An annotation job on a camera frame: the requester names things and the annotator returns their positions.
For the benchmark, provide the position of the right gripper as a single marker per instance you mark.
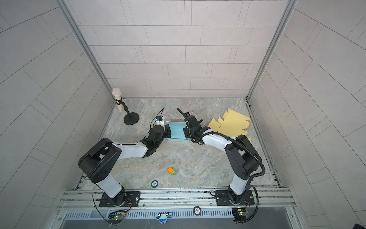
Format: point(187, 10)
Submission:
point(185, 130)

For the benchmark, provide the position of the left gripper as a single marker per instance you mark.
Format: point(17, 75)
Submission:
point(167, 131)

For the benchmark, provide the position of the light blue paper box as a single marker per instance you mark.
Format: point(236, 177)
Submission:
point(177, 133)

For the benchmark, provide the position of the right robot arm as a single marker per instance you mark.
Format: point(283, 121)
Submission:
point(244, 160)

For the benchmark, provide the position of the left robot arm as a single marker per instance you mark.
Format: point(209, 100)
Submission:
point(98, 162)

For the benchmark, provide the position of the yellow paper box stack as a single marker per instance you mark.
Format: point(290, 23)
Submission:
point(233, 124)

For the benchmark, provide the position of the black microphone stand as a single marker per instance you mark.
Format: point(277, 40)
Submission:
point(130, 118)

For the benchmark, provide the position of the orange green toy block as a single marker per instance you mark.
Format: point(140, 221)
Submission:
point(172, 171)

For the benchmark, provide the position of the beige microphone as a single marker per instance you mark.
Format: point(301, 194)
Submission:
point(116, 92)

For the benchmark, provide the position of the round black white disc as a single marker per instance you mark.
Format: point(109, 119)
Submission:
point(197, 211)

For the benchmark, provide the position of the blue sticker marker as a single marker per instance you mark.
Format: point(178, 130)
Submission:
point(163, 217)

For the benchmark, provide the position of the left green circuit board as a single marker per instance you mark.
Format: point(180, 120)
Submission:
point(116, 217)

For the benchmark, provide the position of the green circuit board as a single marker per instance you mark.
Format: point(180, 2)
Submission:
point(240, 215)
point(116, 217)

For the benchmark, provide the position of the right green circuit board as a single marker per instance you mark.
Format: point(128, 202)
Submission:
point(240, 215)

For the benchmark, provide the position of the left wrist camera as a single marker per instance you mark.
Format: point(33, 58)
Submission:
point(160, 120)

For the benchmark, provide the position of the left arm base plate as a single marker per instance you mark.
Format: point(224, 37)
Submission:
point(125, 199)

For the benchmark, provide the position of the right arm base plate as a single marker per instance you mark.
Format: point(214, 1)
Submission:
point(229, 198)

